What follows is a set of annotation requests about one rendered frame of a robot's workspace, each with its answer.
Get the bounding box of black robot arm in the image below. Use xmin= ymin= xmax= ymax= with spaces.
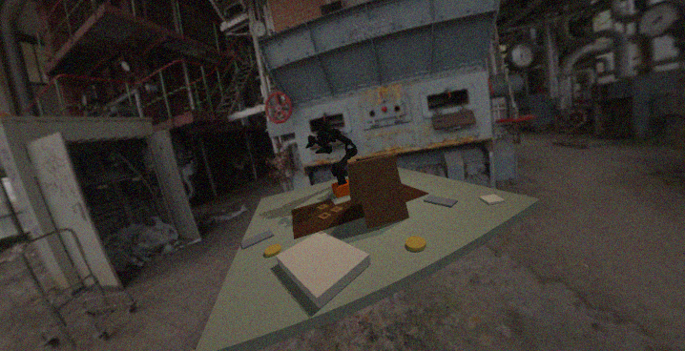
xmin=317 ymin=122 xmax=358 ymax=185

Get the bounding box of yellow flat disc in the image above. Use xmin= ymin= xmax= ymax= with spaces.
xmin=264 ymin=244 xmax=281 ymax=257
xmin=405 ymin=237 xmax=426 ymax=251

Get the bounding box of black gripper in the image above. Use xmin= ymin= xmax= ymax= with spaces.
xmin=305 ymin=135 xmax=332 ymax=154

